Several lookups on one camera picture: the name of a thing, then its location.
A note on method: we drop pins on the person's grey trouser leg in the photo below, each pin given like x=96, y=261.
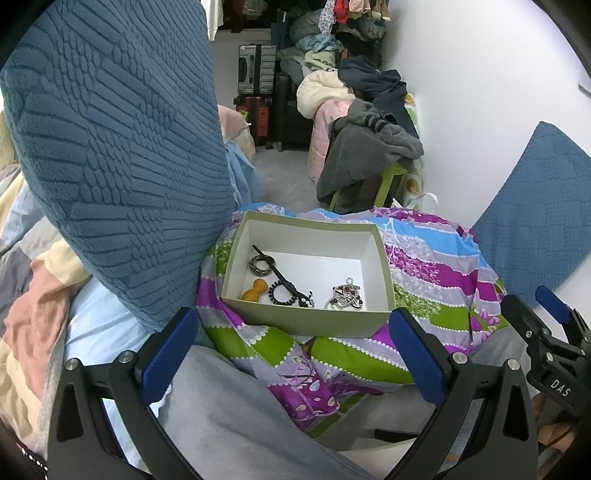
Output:
x=240, y=415

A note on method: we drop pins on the grey suitcase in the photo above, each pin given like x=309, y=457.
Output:
x=255, y=69

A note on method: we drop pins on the pink quilt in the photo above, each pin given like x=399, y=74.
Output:
x=321, y=143

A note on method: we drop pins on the white ribbon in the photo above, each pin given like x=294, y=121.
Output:
x=427, y=199

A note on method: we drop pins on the large blue textured cushion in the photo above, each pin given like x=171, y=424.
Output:
x=124, y=152

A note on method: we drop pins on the black armchair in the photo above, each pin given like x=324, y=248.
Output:
x=291, y=115

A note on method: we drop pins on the red suitcase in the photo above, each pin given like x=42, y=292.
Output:
x=254, y=115

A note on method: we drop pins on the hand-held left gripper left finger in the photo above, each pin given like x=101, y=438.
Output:
x=168, y=355

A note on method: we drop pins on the green cardboard box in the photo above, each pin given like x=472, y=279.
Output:
x=323, y=323

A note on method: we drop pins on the pink patterned pillow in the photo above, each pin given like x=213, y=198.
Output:
x=233, y=127

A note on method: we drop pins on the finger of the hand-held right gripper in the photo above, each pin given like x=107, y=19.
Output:
x=524, y=321
x=561, y=309

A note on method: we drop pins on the green plastic stool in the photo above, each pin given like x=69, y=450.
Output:
x=392, y=177

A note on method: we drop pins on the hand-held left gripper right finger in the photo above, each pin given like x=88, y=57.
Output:
x=415, y=355

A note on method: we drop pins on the dark navy garment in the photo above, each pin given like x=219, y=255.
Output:
x=374, y=83

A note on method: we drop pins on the light blue cloth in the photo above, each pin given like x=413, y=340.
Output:
x=242, y=166

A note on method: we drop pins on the pile of assorted clothes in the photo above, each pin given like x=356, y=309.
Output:
x=323, y=32

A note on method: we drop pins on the small blue textured cushion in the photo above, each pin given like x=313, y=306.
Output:
x=531, y=221

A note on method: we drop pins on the pastel patchwork blanket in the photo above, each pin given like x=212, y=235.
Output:
x=32, y=300

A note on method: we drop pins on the black hair stick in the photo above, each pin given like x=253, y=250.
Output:
x=281, y=277

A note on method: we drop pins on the cream duvet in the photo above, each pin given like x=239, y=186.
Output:
x=318, y=92

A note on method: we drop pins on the colourful floral printed cloth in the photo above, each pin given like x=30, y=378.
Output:
x=429, y=272

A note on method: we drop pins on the grey fleece garment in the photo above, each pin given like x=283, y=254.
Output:
x=364, y=147

